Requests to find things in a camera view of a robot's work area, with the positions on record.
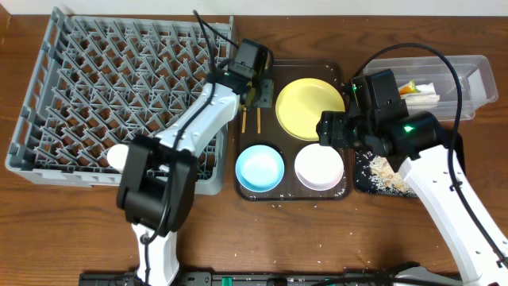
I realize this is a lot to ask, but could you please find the food scraps and rice pile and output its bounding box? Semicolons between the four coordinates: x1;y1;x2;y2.
354;151;417;198

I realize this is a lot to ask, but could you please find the yellow round plate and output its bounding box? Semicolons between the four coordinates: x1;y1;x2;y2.
275;78;345;141

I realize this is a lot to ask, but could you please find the white napkin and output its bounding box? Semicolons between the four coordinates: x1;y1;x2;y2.
402;83;441;106

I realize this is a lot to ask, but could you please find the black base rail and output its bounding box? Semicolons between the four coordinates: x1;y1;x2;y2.
78;271;465;286

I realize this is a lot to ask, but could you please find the grey plastic dish rack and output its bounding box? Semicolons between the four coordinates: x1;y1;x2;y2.
6;9;237;187

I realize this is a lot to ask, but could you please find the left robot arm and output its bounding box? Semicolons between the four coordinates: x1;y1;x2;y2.
116;39;275;285

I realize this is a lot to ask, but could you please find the dark brown serving tray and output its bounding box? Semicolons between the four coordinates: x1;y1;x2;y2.
234;59;354;202

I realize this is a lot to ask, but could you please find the clear plastic bin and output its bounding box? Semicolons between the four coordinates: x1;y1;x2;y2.
363;54;499;122

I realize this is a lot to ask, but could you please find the green orange snack wrapper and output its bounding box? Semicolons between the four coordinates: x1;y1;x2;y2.
398;79;420;96

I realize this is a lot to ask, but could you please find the light blue bowl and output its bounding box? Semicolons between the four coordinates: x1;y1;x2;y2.
235;145;285;193

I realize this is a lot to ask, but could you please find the white pink bowl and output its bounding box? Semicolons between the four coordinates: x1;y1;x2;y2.
294;143;344;191

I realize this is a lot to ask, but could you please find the black waste tray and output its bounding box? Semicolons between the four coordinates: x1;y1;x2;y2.
355;145;466;197

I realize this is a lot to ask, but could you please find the left black cable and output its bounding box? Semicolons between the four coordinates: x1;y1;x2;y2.
140;10;241;286

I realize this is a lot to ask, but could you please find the wooden chopstick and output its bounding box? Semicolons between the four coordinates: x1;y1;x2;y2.
256;107;261;134
241;107;248;133

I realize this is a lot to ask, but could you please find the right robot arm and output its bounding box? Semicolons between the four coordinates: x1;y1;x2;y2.
317;69;507;285

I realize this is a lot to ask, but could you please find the black cable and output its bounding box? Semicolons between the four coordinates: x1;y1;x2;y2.
140;10;241;286
351;42;508;267

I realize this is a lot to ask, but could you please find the right black cable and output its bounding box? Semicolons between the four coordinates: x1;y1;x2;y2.
351;42;508;267

